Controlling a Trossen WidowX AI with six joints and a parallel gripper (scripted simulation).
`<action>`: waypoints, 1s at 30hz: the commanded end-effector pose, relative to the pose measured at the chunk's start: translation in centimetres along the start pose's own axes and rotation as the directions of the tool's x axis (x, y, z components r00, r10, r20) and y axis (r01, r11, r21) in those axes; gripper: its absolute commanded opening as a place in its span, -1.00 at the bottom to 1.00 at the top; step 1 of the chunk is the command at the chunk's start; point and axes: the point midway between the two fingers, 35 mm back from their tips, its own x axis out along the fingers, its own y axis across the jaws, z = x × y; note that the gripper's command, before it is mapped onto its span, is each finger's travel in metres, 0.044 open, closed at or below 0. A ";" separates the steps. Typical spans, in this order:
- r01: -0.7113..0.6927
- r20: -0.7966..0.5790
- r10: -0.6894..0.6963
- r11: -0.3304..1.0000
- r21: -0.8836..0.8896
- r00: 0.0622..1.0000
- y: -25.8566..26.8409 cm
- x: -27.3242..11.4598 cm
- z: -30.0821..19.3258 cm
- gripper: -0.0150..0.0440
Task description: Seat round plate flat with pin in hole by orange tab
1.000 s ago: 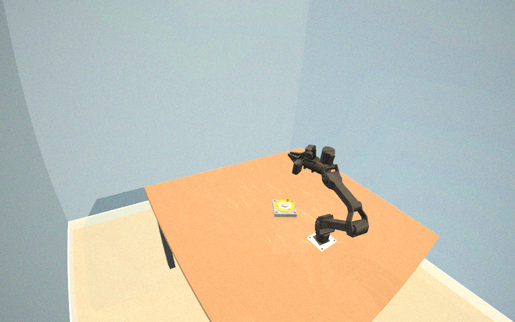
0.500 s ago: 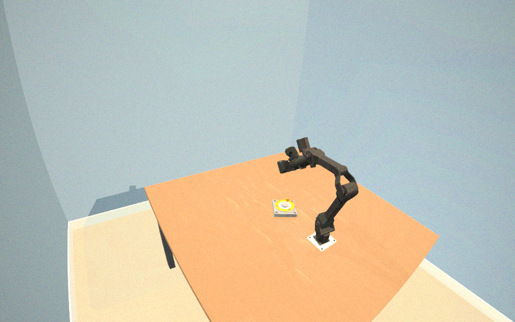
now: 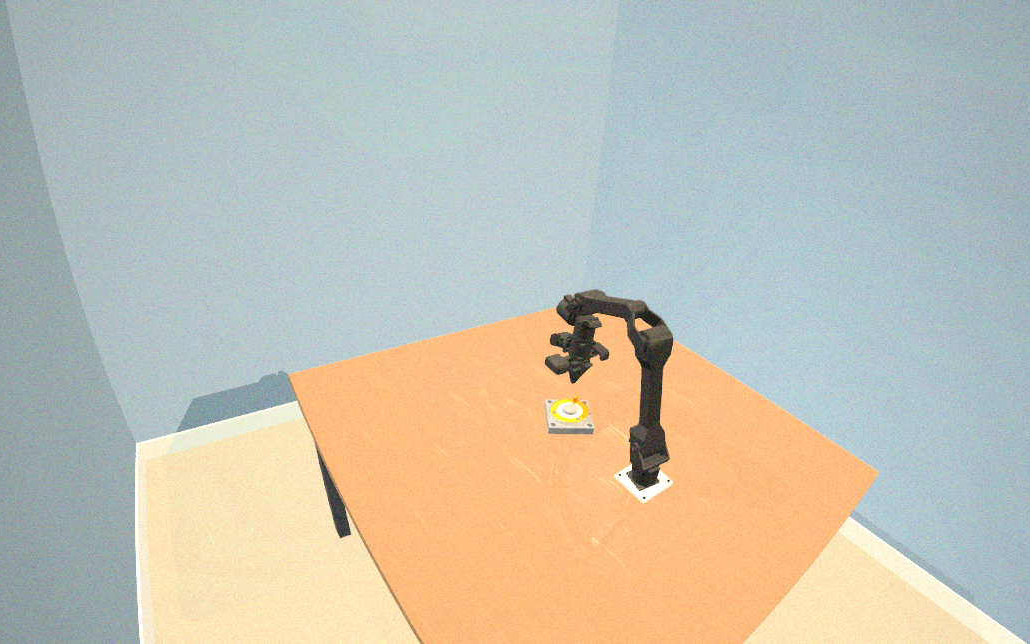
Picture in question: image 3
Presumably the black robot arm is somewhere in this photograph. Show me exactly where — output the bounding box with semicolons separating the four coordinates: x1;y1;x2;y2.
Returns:
556;289;673;492

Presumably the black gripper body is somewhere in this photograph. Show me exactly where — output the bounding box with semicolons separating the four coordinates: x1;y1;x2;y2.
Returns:
544;334;610;376

